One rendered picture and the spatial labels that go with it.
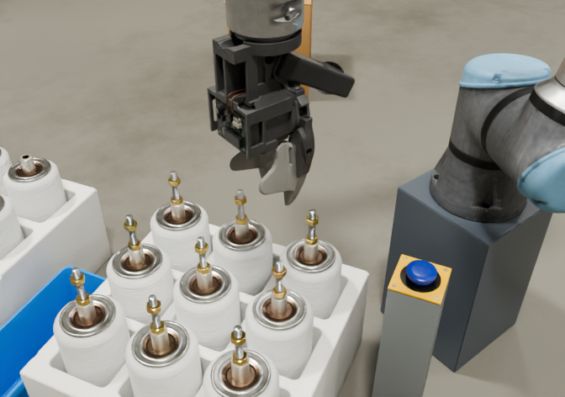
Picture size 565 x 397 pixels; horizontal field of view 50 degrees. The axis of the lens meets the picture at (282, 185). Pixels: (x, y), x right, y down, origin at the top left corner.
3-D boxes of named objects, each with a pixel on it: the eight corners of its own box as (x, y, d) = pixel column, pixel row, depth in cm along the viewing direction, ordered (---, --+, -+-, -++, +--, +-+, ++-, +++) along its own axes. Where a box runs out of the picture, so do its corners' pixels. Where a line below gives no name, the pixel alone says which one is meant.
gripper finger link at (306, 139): (278, 168, 70) (271, 97, 65) (290, 163, 70) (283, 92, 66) (304, 182, 66) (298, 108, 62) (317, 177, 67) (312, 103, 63)
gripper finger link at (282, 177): (254, 219, 70) (245, 146, 65) (294, 199, 73) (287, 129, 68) (271, 230, 68) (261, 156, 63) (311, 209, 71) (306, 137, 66)
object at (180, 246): (198, 319, 107) (189, 241, 97) (151, 302, 110) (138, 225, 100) (224, 282, 114) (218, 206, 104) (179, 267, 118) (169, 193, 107)
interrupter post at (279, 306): (280, 320, 84) (280, 304, 82) (266, 311, 85) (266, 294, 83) (291, 310, 86) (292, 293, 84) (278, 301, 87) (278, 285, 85)
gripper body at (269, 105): (209, 134, 67) (200, 29, 60) (271, 110, 71) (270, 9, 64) (250, 166, 62) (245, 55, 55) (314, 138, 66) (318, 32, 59)
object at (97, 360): (95, 435, 90) (70, 357, 79) (67, 391, 96) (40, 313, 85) (153, 398, 95) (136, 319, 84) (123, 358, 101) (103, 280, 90)
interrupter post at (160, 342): (150, 341, 81) (146, 325, 79) (168, 336, 82) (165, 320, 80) (153, 355, 79) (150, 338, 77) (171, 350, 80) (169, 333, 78)
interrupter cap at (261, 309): (281, 341, 81) (281, 338, 81) (240, 312, 85) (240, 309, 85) (317, 309, 86) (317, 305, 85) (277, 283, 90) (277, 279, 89)
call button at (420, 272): (409, 266, 84) (410, 255, 83) (438, 274, 83) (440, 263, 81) (401, 285, 81) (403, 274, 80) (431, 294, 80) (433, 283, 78)
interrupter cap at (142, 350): (128, 331, 83) (127, 328, 82) (182, 317, 85) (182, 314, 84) (136, 377, 77) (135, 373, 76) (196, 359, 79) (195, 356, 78)
